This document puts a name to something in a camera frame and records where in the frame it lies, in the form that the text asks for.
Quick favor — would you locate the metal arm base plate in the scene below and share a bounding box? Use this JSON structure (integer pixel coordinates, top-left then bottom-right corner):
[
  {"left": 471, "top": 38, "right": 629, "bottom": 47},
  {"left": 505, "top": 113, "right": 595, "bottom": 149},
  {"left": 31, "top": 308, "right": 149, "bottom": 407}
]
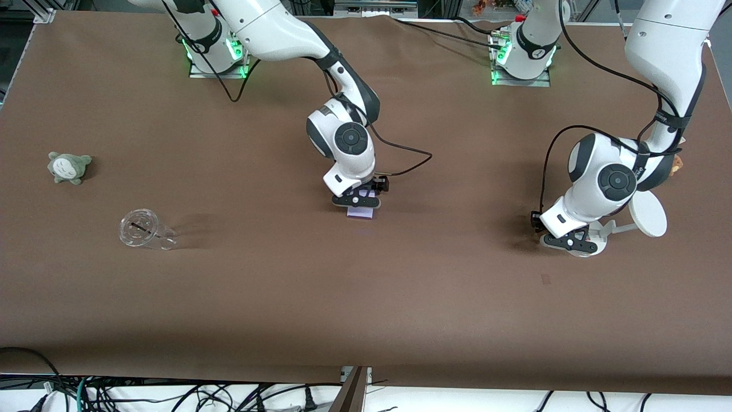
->
[
  {"left": 189, "top": 31, "right": 250, "bottom": 80},
  {"left": 490, "top": 31, "right": 551, "bottom": 88}
]

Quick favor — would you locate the grey metal device box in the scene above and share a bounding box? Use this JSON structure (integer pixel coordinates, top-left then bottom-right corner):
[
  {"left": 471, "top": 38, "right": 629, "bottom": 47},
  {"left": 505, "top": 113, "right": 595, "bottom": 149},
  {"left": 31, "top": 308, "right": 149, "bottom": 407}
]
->
[{"left": 335, "top": 0, "right": 419, "bottom": 18}]

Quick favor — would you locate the long black table cable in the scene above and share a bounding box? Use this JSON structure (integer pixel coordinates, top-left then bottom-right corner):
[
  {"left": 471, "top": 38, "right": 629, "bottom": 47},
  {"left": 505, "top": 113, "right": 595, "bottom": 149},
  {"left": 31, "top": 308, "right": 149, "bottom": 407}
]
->
[{"left": 391, "top": 16, "right": 504, "bottom": 51}]

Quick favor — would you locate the short black table cable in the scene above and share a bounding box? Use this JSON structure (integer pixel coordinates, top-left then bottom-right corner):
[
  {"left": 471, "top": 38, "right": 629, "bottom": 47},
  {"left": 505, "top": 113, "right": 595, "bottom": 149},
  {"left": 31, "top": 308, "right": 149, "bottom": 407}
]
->
[{"left": 452, "top": 16, "right": 510, "bottom": 36}]

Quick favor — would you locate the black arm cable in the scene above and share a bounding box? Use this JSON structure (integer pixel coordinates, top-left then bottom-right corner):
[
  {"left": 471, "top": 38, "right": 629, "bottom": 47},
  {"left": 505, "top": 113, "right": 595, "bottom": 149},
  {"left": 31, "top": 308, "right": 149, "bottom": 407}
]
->
[
  {"left": 162, "top": 0, "right": 433, "bottom": 177},
  {"left": 539, "top": 0, "right": 685, "bottom": 217}
]

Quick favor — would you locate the brown table cover sheet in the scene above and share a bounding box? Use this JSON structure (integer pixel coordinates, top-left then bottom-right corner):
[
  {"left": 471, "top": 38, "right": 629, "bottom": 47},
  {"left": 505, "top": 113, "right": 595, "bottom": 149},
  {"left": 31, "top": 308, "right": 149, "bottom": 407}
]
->
[{"left": 0, "top": 10, "right": 732, "bottom": 397}]

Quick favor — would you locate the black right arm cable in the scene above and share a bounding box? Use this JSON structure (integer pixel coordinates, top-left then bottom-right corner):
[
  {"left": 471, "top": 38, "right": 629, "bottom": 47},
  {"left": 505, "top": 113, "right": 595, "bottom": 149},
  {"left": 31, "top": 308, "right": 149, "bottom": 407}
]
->
[{"left": 162, "top": 0, "right": 433, "bottom": 177}]

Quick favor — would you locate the clear plastic cup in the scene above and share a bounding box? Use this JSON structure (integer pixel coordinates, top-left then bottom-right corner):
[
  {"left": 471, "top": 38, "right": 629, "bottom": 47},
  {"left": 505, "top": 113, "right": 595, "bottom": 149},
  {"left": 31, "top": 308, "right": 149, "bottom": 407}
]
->
[{"left": 118, "top": 208, "right": 178, "bottom": 251}]

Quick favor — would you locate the white round desk stand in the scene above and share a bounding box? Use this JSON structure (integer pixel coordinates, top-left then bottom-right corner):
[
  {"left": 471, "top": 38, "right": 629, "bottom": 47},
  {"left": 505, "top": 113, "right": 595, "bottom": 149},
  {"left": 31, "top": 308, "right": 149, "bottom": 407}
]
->
[{"left": 572, "top": 191, "right": 668, "bottom": 258}]

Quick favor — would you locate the grey totoro plush toy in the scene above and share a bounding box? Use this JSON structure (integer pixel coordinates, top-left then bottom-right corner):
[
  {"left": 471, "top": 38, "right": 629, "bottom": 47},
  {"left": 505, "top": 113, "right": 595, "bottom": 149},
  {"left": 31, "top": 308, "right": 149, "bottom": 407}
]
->
[{"left": 47, "top": 152, "right": 93, "bottom": 185}]

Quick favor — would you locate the thick black floor cable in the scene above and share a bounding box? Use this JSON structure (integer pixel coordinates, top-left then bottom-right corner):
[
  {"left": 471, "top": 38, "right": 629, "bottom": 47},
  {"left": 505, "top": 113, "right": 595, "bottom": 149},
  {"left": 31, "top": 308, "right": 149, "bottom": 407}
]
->
[{"left": 0, "top": 346, "right": 62, "bottom": 395}]

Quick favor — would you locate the metal support post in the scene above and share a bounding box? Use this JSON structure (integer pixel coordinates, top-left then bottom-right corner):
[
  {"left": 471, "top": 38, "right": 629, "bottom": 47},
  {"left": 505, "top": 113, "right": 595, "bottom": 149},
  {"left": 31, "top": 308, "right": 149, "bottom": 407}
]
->
[{"left": 329, "top": 366, "right": 371, "bottom": 412}]

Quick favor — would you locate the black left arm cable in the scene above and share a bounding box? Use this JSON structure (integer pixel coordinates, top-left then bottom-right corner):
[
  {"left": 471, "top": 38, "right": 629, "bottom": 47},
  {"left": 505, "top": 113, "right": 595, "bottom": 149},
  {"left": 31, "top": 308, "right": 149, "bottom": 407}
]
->
[{"left": 539, "top": 0, "right": 685, "bottom": 217}]

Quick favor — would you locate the tangled black cable bundle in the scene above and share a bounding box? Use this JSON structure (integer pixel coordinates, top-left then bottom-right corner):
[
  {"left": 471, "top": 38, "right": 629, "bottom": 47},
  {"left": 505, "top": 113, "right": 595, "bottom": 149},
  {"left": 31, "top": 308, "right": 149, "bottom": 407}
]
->
[{"left": 86, "top": 379, "right": 344, "bottom": 412}]

